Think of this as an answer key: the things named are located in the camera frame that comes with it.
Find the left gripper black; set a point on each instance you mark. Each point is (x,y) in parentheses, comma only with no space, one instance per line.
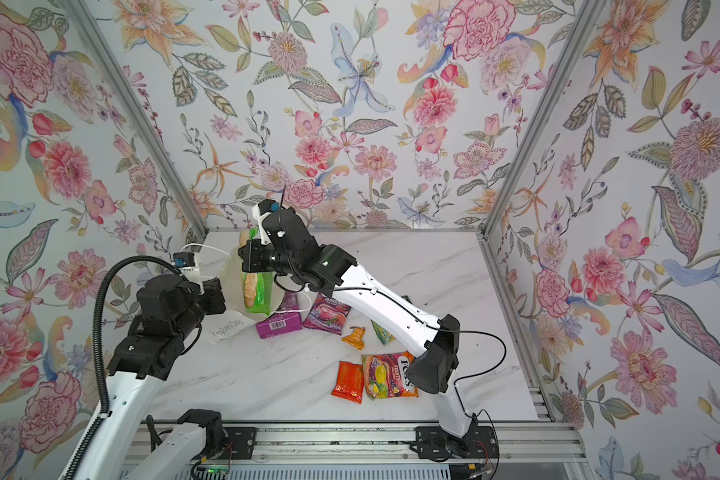
(213,295)

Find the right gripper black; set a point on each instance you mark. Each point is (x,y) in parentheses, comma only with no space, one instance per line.
(252,256)

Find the green Lays chips bag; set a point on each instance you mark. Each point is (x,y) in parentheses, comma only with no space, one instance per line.
(256,287)

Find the white paper gift bag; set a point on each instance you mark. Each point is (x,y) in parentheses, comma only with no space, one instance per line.
(235,319)

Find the purple grape snack pack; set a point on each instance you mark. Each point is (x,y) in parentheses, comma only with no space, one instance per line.
(286,318)

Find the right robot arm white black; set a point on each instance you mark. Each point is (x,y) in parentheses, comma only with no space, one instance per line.
(433,341)

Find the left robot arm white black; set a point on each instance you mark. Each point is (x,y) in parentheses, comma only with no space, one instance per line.
(124,401)

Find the purple Fox's candy bag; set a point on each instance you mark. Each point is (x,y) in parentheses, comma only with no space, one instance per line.
(327,315)

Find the green yellow Fox's candy bag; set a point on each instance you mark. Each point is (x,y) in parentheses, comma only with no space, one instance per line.
(383,335)

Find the multicolour Fox's candy bag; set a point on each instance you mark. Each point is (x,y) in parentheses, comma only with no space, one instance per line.
(385,376)

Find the small orange wrapped candy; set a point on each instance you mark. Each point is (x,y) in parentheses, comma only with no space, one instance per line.
(356,338)

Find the red snack packet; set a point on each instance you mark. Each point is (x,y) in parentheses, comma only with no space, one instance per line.
(349,382)

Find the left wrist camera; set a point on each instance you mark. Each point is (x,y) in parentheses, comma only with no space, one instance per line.
(187,264)

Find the left aluminium corner post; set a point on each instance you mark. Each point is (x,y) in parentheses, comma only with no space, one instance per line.
(92,37)

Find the aluminium corner post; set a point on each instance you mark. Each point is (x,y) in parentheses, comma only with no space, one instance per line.
(92,37)
(582,26)

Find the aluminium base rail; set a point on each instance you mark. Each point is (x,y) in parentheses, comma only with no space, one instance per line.
(513,442)

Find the right aluminium corner post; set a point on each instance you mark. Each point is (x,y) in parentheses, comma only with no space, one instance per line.
(582,26)

